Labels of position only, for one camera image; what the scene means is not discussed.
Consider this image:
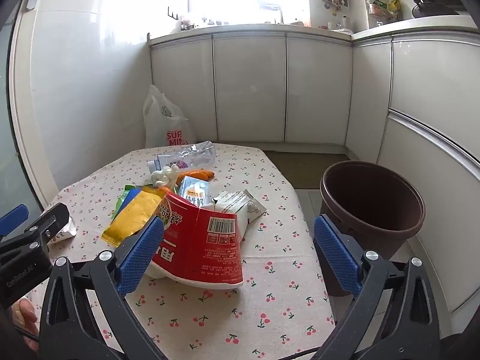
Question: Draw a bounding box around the white tissue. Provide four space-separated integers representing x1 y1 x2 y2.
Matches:
150 165 181 190
47 214 77 246

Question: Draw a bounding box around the red instant noodle cup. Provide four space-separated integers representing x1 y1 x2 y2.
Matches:
144 193 244 289

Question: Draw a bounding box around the brown plastic trash bin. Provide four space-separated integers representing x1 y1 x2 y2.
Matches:
319 160 426 297

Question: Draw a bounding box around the white kitchen countertop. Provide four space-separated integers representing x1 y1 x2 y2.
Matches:
148 15 480 42

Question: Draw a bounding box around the white plastic shopping bag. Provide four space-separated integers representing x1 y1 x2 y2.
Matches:
142 84 197 149

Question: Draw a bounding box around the person's left hand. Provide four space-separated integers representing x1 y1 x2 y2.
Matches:
10 298 40 346

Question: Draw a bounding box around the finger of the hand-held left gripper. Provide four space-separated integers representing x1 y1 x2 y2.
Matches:
0 202 71 261
0 204 30 239

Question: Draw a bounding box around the orange peel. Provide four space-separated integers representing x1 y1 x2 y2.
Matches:
175 170 215 186

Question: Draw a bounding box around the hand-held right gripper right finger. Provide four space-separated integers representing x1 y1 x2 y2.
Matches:
313 214 452 360

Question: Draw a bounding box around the light blue milk carton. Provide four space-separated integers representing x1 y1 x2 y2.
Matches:
177 176 210 211

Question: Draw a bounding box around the yellow snack packet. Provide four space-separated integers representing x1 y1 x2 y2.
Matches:
101 185 167 248

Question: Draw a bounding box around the frosted glass door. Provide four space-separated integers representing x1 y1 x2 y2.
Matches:
0 7 46 218

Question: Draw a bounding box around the red green snack bag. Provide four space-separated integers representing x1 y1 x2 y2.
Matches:
365 0 391 21

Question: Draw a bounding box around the green snack packet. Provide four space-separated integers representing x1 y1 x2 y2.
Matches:
111 184 141 220

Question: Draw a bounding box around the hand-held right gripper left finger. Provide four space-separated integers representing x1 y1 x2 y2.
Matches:
37 217 177 360

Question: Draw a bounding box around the white printed packet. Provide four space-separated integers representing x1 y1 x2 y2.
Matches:
203 189 268 244

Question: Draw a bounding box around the white kitchen cabinet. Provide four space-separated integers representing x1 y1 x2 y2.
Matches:
150 32 480 314

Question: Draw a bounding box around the clear plastic bottle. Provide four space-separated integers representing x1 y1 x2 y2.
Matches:
148 140 217 171

